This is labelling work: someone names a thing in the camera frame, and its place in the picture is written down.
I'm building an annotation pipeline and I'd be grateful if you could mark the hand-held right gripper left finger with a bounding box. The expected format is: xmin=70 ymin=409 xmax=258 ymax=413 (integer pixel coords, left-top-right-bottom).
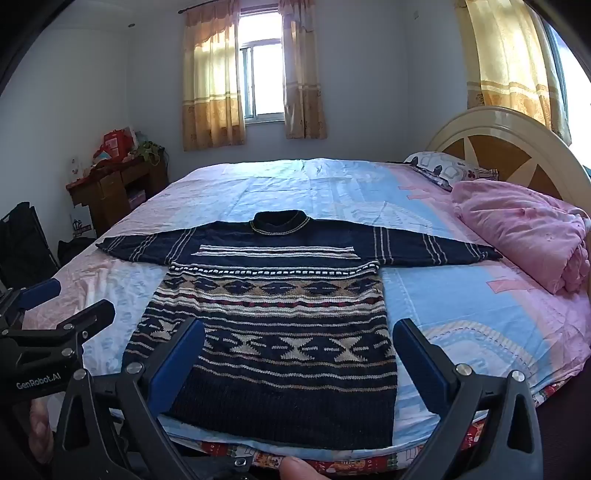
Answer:
xmin=54 ymin=318 xmax=259 ymax=480

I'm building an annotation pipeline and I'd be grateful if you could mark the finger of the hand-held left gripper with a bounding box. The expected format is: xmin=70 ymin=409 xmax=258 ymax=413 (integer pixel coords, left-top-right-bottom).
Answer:
xmin=18 ymin=299 xmax=116 ymax=357
xmin=0 ymin=278 xmax=63 ymax=326

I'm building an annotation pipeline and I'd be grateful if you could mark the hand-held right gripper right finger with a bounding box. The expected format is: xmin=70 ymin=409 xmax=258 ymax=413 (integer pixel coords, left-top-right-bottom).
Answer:
xmin=392 ymin=318 xmax=544 ymax=480

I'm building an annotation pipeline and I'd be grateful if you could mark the navy patterned knit sweater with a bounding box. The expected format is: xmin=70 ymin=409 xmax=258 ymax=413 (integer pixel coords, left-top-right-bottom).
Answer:
xmin=95 ymin=209 xmax=504 ymax=450

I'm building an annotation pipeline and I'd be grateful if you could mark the person's left hand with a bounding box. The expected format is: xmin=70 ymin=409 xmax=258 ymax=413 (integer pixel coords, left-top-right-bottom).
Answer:
xmin=28 ymin=397 xmax=58 ymax=463

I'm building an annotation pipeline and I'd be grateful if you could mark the person's right hand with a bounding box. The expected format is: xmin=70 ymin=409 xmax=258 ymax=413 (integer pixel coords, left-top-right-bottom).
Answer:
xmin=280 ymin=456 xmax=324 ymax=480

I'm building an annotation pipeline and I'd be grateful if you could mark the dark bag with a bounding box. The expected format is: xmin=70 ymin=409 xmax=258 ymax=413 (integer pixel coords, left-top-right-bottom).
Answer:
xmin=58 ymin=237 xmax=98 ymax=266

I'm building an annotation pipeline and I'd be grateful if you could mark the white paper bag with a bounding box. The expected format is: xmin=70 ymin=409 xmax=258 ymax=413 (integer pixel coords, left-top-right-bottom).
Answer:
xmin=70 ymin=207 xmax=94 ymax=237

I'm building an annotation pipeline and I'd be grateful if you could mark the wooden cabinet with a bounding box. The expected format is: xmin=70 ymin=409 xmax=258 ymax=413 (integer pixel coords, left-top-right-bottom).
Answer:
xmin=65 ymin=148 xmax=169 ymax=238

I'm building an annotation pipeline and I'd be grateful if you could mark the red bag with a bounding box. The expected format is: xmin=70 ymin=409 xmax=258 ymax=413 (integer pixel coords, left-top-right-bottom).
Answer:
xmin=92 ymin=128 xmax=139 ymax=162

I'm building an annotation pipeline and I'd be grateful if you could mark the white patterned pillow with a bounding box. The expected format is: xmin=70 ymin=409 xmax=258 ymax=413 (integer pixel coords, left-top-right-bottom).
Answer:
xmin=403 ymin=151 xmax=499 ymax=192

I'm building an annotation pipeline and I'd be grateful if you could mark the blue and pink bed sheet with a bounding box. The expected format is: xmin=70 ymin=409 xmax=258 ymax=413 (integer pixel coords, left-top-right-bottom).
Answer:
xmin=21 ymin=157 xmax=591 ymax=450

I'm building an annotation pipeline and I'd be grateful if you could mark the cream and wood headboard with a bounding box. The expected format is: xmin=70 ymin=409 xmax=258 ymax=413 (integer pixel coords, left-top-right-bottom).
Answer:
xmin=425 ymin=106 xmax=591 ymax=217

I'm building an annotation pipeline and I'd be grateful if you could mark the short yellow curtain panel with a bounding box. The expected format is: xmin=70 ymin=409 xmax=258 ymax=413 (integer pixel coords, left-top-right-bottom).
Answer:
xmin=181 ymin=0 xmax=247 ymax=152
xmin=277 ymin=0 xmax=328 ymax=140

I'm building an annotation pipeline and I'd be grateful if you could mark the small window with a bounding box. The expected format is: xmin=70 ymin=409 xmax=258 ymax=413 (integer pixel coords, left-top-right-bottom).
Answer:
xmin=238 ymin=11 xmax=287 ymax=123

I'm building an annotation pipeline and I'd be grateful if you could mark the long yellow curtain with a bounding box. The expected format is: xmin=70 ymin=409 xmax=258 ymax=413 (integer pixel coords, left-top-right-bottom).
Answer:
xmin=455 ymin=0 xmax=573 ymax=144

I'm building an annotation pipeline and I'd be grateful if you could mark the large window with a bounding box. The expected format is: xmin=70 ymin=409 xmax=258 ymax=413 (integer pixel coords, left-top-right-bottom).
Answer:
xmin=540 ymin=14 xmax=591 ymax=139

